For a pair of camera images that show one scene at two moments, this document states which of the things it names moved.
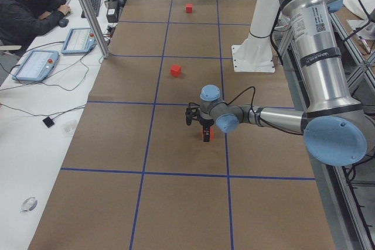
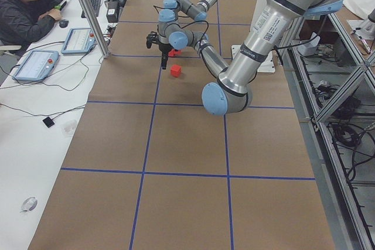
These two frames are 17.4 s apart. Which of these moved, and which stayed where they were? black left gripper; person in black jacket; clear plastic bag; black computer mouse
Moved: black left gripper
Stayed: black computer mouse; clear plastic bag; person in black jacket
